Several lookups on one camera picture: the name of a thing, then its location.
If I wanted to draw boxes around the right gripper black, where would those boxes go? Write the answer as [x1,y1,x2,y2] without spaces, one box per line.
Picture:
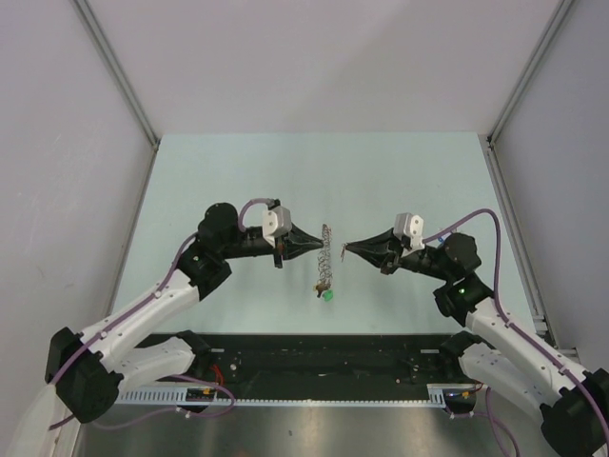
[346,228,452,282]

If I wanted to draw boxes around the metal disc keyring holder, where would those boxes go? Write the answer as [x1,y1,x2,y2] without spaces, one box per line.
[317,224,332,288]

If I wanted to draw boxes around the green yellow tagged keys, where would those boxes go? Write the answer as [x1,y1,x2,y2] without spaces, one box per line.
[313,283,334,303]

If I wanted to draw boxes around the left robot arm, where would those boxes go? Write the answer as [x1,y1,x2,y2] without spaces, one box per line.
[45,198,323,424]

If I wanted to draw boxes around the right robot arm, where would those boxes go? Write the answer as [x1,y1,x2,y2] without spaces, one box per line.
[344,230,608,456]

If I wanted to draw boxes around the blue tagged key bunch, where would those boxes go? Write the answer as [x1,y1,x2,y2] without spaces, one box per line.
[437,231,452,244]

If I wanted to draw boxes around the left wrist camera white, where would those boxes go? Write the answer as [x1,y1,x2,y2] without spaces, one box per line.
[262,199,292,248]

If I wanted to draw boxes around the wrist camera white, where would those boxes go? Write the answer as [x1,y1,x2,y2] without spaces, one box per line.
[393,212,424,252]
[262,199,292,248]

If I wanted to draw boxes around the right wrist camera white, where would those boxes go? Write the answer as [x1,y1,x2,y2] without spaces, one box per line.
[393,212,424,252]

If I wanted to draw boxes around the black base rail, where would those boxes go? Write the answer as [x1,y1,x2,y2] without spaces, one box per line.
[137,332,496,404]

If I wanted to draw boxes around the white slotted cable duct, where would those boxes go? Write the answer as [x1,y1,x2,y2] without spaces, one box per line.
[118,384,477,409]

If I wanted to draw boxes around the left aluminium frame post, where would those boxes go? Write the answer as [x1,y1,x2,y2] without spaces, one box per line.
[69,0,160,151]

